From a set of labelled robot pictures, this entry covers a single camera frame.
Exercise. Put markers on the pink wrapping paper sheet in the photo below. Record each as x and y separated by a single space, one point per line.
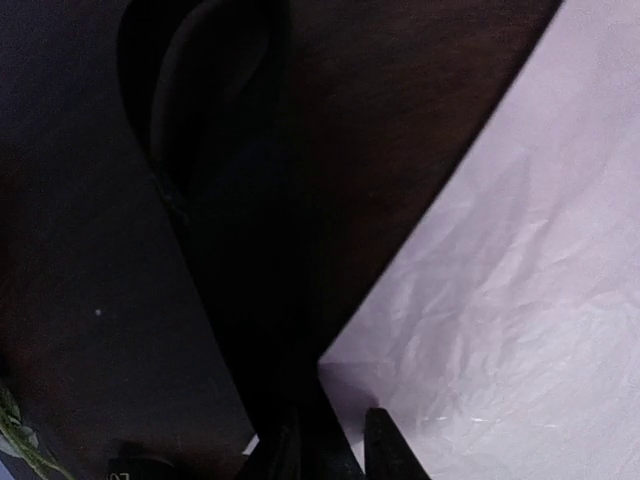
503 338

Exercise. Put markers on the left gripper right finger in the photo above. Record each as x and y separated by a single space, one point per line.
386 452

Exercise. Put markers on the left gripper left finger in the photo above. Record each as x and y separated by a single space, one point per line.
276 457

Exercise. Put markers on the black printed ribbon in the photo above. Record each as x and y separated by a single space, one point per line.
201 85

